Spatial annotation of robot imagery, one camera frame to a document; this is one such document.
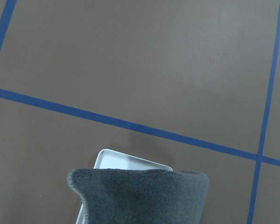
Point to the grey pink microfibre cloth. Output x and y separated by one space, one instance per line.
185 194

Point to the white rectangular tray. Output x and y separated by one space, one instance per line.
121 161

